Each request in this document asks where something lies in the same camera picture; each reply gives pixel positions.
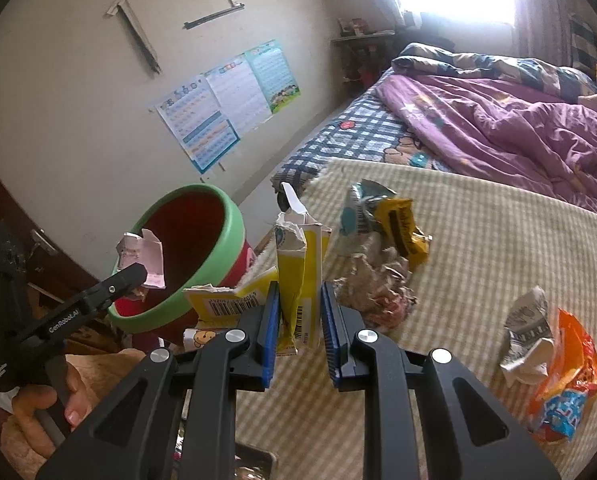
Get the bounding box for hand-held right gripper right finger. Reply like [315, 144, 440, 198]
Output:
[319, 281, 561, 480]

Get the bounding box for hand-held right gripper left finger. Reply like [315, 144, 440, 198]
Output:
[36, 280, 284, 480]

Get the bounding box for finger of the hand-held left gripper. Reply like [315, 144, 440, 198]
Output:
[21, 262, 149, 350]

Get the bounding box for white pink paper scrap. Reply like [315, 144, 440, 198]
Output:
[116, 229, 166, 290]

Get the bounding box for red bin with green rim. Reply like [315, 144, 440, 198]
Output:
[107, 183, 259, 336]

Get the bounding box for torn yellow carton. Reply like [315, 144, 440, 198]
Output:
[183, 182, 333, 357]

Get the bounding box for orange snack bag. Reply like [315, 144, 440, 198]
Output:
[525, 308, 597, 443]

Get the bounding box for person's left hand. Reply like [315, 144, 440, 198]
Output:
[12, 360, 90, 457]

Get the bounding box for white cartoon print packet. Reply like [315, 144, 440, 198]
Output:
[183, 327, 229, 352]

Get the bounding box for crumpled brown paper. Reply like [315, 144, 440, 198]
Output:
[335, 245, 419, 333]

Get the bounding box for dark brown wooden door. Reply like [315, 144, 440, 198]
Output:
[0, 142, 124, 356]

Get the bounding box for smartphone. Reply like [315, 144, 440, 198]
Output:
[233, 442, 276, 480]

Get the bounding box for light blue white packet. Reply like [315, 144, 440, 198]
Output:
[338, 180, 399, 256]

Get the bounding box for yellow snack packet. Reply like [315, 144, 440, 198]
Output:
[373, 197, 431, 271]

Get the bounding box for plaid cartoon bed sheet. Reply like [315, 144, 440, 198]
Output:
[271, 92, 454, 196]

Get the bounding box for purple quilt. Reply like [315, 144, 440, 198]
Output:
[375, 72, 597, 221]

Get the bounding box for dark wooden desk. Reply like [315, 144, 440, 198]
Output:
[331, 30, 396, 86]

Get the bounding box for blue patchwork quilt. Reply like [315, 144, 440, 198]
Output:
[391, 42, 597, 103]

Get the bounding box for small boxes on desk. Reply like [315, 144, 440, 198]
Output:
[338, 17, 369, 37]

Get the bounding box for blue striped cushion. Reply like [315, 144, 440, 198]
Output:
[568, 12, 597, 68]

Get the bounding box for metal door handle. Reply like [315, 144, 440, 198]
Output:
[30, 229, 59, 257]

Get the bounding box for blue bordered wall poster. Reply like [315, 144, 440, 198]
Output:
[156, 74, 242, 176]

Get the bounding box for white chart wall poster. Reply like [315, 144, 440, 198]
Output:
[206, 52, 273, 138]

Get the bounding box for long folded wall bracket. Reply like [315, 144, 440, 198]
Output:
[106, 0, 162, 78]

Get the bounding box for green bordered wall poster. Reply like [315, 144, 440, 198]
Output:
[245, 38, 300, 114]

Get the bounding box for short dark wall bracket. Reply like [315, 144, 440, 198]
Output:
[183, 0, 245, 30]

